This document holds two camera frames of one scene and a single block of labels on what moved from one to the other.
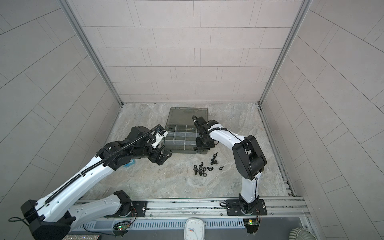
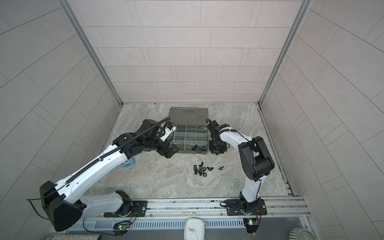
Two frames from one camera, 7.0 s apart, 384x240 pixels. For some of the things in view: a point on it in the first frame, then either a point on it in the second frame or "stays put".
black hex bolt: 195,169 stays put
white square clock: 194,229 stays put
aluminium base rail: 202,208 stays put
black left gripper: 156,158 -> 170,152
